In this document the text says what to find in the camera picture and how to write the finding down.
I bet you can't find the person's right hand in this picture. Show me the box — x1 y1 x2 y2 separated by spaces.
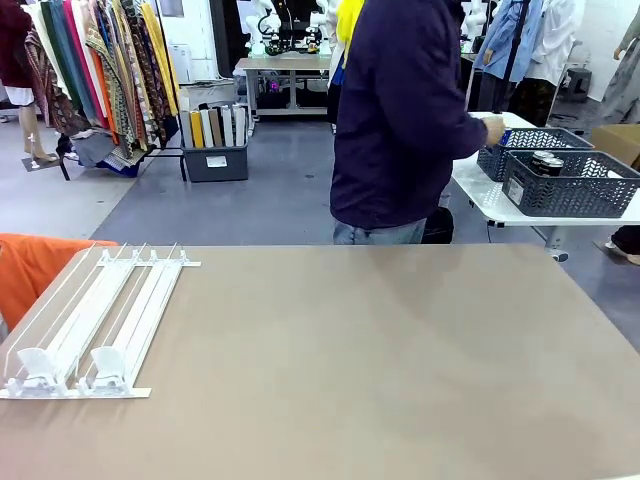
480 113 507 150

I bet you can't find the person's right forearm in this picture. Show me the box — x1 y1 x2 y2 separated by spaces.
449 112 490 162

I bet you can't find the white dispenser pusher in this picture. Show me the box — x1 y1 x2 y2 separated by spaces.
16 347 52 389
90 344 127 389

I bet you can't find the grey perforated plastic basket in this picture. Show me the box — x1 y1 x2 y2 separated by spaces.
501 149 640 220
476 127 596 183

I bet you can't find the white folding table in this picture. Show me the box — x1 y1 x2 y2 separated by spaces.
451 110 640 261

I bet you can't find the mannequin in blue shirt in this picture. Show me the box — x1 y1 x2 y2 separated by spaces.
472 0 544 116

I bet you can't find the person in navy jacket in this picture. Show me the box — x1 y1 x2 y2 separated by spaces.
329 0 491 246

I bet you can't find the dark step stool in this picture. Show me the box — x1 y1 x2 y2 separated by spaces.
566 67 594 105

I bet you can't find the hanging white coat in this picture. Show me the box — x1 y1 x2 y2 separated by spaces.
523 0 586 86

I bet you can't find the large cardboard box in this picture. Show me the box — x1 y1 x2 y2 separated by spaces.
591 123 640 171

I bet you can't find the mannequin in grey dress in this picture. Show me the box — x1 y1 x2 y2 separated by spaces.
599 9 640 126

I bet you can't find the bystander's foot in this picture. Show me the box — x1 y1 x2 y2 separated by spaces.
604 225 640 266

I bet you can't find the hanging yellow garment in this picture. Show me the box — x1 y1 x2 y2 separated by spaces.
327 0 366 89

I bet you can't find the metal workbench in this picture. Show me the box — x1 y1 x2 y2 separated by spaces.
233 54 334 124

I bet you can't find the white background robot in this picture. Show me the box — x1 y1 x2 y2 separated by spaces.
244 0 341 56

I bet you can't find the white fabric roll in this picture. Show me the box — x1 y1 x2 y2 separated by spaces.
232 103 248 147
220 104 235 148
199 108 215 149

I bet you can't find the brown fabric roll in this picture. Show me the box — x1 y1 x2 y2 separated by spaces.
208 107 224 149

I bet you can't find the grey storage bin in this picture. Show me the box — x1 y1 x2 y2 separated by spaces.
182 142 250 184

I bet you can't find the yellow fabric roll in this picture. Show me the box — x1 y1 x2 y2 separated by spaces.
189 110 205 149

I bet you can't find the grey fabric roll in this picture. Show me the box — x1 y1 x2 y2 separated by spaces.
178 94 193 149

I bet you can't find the white air purifier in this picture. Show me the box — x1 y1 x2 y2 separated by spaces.
167 42 195 85

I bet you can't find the rack of colourful fabrics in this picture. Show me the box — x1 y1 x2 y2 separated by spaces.
24 0 182 182

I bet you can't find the orange cloth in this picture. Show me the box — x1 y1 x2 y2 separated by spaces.
0 233 120 334

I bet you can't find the mannequin in maroon top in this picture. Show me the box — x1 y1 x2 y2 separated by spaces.
0 0 61 169

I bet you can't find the white wire can dispenser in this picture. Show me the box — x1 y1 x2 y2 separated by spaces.
0 242 202 401

